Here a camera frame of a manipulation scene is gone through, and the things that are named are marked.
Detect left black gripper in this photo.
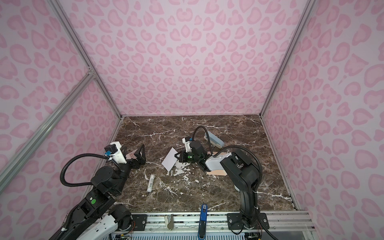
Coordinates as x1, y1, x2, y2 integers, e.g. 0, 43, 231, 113
113, 143, 146, 196

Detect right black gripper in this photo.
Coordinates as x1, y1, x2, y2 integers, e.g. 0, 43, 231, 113
173, 150, 201, 163

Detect green bordered floral letter paper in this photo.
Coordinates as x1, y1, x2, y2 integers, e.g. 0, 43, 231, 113
162, 148, 178, 172

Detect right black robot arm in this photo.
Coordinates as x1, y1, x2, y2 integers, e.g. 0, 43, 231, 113
174, 141, 263, 229

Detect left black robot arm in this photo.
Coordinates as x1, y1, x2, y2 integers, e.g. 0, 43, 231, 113
51, 142, 146, 240

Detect pink envelope with cream flap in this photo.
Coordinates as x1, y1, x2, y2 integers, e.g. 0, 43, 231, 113
205, 153, 230, 176

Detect blue grey stapler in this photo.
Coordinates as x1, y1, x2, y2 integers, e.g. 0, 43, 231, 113
208, 131, 225, 149

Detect white glue stick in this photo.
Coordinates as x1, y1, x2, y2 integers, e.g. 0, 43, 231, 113
147, 174, 156, 193

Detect beige hanging tag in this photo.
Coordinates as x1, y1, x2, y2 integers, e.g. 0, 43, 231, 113
164, 214, 174, 231

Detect blue black clip tool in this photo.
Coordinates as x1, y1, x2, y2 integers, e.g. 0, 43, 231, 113
198, 204, 208, 240

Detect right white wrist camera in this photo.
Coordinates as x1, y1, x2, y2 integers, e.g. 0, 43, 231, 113
182, 137, 192, 153

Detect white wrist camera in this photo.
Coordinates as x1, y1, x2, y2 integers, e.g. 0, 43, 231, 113
182, 137, 192, 153
105, 142, 127, 164

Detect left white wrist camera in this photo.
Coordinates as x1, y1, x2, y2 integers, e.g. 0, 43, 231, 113
105, 142, 127, 164

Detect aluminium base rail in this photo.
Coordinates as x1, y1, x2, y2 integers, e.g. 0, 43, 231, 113
56, 209, 316, 240

